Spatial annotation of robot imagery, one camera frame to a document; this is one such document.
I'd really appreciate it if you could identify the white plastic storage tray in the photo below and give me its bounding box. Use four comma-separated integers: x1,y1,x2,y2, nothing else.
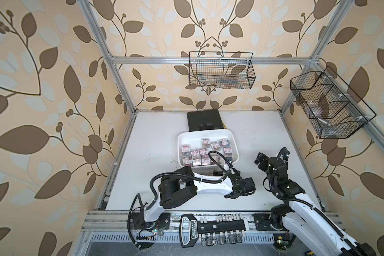
178,129,240,168

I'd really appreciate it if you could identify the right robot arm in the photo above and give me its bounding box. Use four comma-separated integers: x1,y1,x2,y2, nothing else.
255,148,376,256

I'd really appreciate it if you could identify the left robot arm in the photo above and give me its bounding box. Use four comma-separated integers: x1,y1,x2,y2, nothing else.
127,150,256,250

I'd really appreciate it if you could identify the black socket set holder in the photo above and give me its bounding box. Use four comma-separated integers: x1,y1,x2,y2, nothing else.
179,214,249,248

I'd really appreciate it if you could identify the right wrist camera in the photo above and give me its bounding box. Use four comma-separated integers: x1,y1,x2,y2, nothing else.
277,147,290,161

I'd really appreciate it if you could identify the black wire basket right wall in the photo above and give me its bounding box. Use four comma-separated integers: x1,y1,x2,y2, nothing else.
290,66,377,139

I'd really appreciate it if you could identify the black wire basket wall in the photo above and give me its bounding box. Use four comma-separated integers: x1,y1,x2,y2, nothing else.
290,66,377,139
188,51,256,90

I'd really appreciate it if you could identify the black wire basket back wall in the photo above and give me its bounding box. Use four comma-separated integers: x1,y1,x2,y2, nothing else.
188,51,256,90

